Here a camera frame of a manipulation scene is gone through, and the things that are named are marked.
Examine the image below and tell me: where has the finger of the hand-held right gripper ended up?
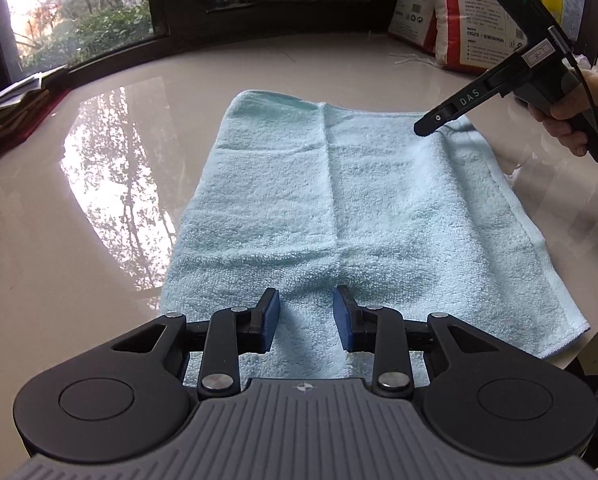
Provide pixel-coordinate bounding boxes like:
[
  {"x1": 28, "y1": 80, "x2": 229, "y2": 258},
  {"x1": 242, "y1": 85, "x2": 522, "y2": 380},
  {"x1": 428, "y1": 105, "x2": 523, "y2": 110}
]
[{"x1": 413, "y1": 76, "x2": 500, "y2": 137}]

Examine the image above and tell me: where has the person's right hand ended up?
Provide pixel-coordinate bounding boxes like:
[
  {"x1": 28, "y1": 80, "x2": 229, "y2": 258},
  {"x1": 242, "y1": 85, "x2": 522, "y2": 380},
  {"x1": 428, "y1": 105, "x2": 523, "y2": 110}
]
[{"x1": 526, "y1": 71, "x2": 598, "y2": 157}]

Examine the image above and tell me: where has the white string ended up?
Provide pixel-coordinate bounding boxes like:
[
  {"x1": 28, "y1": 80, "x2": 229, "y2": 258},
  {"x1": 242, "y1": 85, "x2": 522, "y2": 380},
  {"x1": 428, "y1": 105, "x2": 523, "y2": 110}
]
[{"x1": 393, "y1": 50, "x2": 437, "y2": 66}]

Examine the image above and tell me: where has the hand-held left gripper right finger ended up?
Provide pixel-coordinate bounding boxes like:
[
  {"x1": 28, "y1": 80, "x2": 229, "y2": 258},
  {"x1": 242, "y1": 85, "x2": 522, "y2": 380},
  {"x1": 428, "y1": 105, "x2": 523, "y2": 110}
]
[{"x1": 331, "y1": 285, "x2": 497, "y2": 400}]

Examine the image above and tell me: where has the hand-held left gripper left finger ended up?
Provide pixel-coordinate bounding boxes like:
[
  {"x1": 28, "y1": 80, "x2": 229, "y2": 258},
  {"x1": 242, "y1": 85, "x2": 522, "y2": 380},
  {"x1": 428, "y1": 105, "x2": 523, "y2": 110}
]
[{"x1": 111, "y1": 287, "x2": 281, "y2": 401}]

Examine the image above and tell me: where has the red and white rice bag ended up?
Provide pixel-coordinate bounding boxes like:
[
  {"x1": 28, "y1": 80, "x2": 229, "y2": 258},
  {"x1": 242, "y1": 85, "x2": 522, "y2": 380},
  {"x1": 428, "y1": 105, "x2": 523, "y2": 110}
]
[{"x1": 434, "y1": 0, "x2": 535, "y2": 73}]

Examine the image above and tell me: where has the light blue towel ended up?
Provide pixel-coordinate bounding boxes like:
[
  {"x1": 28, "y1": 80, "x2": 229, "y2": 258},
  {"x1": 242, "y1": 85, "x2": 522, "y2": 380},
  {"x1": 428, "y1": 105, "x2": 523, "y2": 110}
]
[{"x1": 158, "y1": 89, "x2": 592, "y2": 386}]

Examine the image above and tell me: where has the yellow package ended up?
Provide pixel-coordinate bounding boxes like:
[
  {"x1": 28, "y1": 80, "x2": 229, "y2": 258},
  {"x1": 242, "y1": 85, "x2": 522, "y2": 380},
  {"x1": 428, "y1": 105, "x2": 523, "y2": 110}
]
[{"x1": 538, "y1": 0, "x2": 566, "y2": 28}]

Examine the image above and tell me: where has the stack of books and papers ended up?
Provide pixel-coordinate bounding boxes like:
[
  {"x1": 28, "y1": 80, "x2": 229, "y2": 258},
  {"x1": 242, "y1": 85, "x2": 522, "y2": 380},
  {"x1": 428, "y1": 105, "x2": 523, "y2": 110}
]
[{"x1": 0, "y1": 65, "x2": 72, "y2": 146}]

